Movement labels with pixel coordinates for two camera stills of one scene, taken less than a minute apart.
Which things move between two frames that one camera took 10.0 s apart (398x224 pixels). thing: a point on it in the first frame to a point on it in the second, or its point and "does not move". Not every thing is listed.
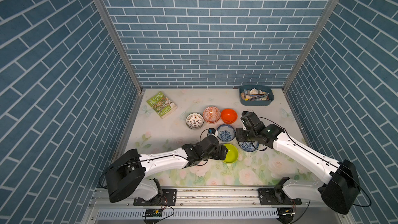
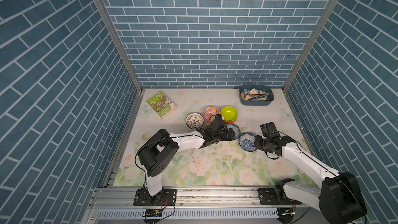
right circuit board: (285, 214) does not move
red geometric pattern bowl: (211, 114) does not move
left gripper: (216, 155) to (230, 136)
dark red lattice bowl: (195, 121) does not move
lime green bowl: (232, 154) to (229, 113)
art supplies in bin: (254, 94) does not move
